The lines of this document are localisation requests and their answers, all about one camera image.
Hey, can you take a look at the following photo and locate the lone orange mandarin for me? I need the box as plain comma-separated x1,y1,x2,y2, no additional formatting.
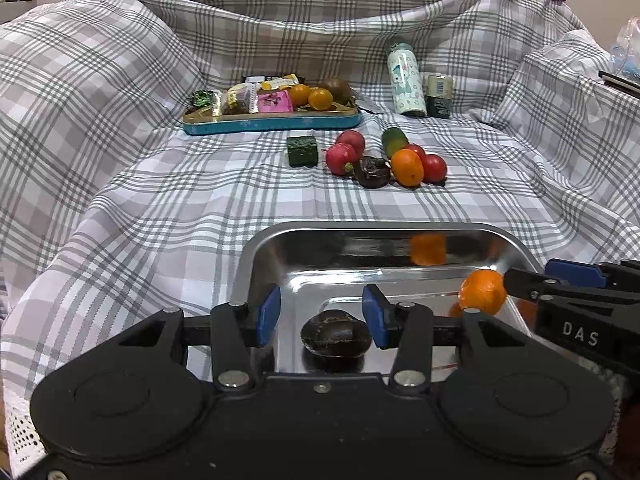
458,269,508,315

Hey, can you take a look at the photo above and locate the dark mangosteen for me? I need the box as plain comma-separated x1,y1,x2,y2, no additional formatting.
354,156,392,188
300,309,372,359

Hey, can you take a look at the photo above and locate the red tomato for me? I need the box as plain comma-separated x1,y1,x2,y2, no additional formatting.
423,154,448,184
406,143,426,160

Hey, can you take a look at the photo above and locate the orange mandarin with stem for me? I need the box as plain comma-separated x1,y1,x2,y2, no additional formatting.
390,148,424,188

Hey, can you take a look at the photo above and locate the cucumber piece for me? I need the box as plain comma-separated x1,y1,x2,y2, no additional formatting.
286,136,319,167
381,127,409,159

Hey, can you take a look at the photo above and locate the red radish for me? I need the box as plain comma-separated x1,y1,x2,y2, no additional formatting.
326,143,358,177
335,129,366,157

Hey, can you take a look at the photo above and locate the stainless steel tray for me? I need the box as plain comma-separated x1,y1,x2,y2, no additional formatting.
230,221,542,374

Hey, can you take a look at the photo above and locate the black flat device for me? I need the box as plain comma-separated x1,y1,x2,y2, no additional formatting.
599,70,640,99

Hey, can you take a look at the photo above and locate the teal gold snack tin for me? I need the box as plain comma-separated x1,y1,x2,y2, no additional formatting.
182,104,361,136

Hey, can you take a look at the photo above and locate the green beverage can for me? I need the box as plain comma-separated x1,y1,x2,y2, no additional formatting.
426,74,454,119

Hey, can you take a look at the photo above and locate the pink snack packet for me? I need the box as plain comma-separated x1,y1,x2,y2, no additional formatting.
257,90,294,114

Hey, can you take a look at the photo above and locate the clear dried fruit packet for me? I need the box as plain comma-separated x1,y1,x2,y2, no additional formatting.
221,82,258,115

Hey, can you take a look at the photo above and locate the right small orange in tin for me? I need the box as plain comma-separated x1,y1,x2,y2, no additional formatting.
308,88,333,112

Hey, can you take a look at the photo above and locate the small orange in tin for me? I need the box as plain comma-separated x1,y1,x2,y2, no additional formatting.
308,88,333,112
288,84,311,108

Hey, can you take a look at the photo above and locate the left small orange in tin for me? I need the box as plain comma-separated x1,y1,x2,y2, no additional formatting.
288,84,311,108

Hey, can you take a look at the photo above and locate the green candy wrapper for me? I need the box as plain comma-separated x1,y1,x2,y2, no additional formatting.
186,89,215,114

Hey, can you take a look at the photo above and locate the white cartoon cat bottle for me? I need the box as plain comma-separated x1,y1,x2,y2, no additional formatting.
387,39,426,117

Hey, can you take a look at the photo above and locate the plaid grey white cloth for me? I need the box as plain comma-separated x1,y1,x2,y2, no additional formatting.
0,0,640,476

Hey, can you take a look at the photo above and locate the clear plastic bag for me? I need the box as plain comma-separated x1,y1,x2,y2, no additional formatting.
611,16,640,84

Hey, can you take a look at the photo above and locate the yellow pastry packet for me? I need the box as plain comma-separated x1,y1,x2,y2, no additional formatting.
259,74,299,91

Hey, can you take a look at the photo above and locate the brown passion fruit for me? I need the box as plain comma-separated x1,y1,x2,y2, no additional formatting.
319,77,354,105

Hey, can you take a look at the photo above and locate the black snack packet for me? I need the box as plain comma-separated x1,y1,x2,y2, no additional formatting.
243,75,266,84

